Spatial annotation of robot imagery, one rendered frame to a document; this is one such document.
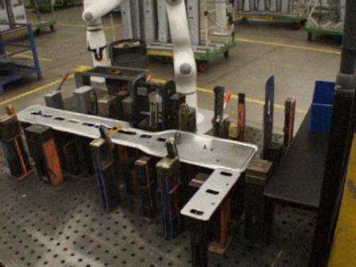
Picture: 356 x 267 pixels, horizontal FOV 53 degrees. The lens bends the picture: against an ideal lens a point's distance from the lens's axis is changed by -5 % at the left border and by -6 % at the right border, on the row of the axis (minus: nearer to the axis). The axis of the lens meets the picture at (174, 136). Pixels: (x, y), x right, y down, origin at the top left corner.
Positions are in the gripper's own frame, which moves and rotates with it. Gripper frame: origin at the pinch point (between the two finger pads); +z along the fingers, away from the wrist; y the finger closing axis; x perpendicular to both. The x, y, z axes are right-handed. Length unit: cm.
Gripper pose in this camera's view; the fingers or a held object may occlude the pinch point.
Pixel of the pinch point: (98, 56)
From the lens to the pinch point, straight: 215.9
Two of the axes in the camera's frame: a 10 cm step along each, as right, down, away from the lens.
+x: 6.0, 3.3, -7.3
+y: -8.0, 3.3, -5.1
